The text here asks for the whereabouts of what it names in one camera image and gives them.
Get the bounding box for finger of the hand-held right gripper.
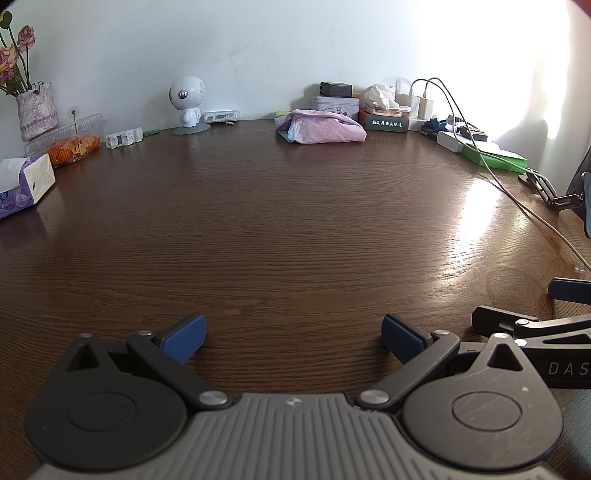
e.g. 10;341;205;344
471;305;591;348
548;277;591;305

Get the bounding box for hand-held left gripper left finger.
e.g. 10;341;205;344
65;313;234;411

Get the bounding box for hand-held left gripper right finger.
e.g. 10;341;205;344
355;313;532;411

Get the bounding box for pink and blue mesh garment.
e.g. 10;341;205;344
276;109;368;145

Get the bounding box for black phone stand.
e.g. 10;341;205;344
518;168;591;241

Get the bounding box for dark chair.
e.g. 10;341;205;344
566;147;591;199

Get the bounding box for black flat device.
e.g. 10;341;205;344
455;122;490;142

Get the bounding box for white power bank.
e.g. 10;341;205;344
436;131;465;153

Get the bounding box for blue cloth item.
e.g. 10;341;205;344
419;117;452;137

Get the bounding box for white plastic holder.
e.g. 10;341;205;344
105;128;144;150

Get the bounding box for dark green labelled box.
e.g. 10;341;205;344
365;113;409;134

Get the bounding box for orange fruit pieces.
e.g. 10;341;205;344
46;135;102;167

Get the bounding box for purple tissue pack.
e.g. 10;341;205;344
0;153;57;220

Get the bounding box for pink box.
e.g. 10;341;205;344
360;105;413;121

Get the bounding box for clear plastic container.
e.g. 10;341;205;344
24;113;108;168

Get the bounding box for printed tin box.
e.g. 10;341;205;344
311;95;362;121

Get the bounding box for crumpled white tissue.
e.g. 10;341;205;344
363;83;400;110

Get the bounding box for white astronaut figure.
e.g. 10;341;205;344
168;74;211;136

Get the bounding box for white textured vase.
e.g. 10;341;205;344
15;82;61;141

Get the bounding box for dried pink flowers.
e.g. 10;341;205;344
0;9;38;97

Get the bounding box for white cable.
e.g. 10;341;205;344
410;78;591;273

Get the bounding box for grey cable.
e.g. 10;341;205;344
427;78;529;176

